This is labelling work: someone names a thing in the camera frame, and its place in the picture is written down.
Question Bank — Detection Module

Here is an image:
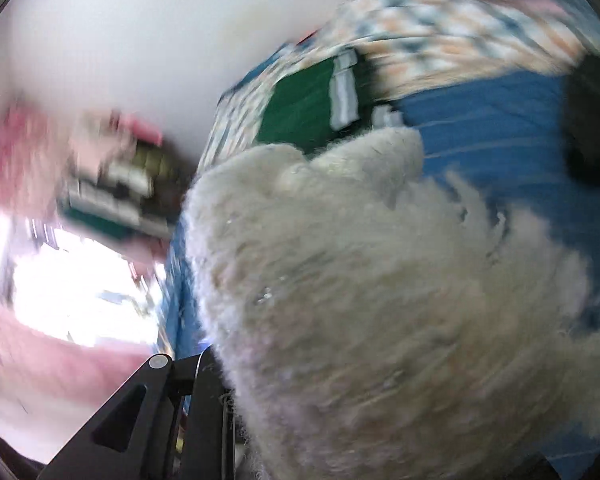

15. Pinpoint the cream fuzzy tweed jacket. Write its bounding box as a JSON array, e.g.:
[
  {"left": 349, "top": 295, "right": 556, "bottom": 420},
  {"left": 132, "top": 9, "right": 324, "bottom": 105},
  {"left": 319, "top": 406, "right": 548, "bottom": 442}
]
[{"left": 183, "top": 128, "right": 600, "bottom": 479}]

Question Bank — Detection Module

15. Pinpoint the pile of folded clothes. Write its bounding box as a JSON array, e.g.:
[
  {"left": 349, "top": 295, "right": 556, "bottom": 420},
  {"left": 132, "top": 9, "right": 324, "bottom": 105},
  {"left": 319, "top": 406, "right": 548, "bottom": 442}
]
[{"left": 0, "top": 103, "right": 195, "bottom": 261}]

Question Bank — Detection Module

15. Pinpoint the dark green striped garment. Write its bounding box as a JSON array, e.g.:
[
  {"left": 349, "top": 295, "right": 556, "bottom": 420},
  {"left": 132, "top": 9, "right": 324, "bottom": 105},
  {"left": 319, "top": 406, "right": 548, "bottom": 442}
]
[{"left": 254, "top": 48, "right": 404, "bottom": 157}]

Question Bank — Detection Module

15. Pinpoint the blue striped bed cover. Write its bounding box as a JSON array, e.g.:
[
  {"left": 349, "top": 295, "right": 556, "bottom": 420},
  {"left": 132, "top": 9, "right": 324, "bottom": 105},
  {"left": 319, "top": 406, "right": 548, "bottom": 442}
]
[{"left": 157, "top": 41, "right": 600, "bottom": 480}]

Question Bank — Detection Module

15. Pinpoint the checkered pastel quilt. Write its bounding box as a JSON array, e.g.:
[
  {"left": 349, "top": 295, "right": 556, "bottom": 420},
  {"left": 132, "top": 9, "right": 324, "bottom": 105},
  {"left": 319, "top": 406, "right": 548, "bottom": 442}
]
[{"left": 198, "top": 0, "right": 600, "bottom": 170}]

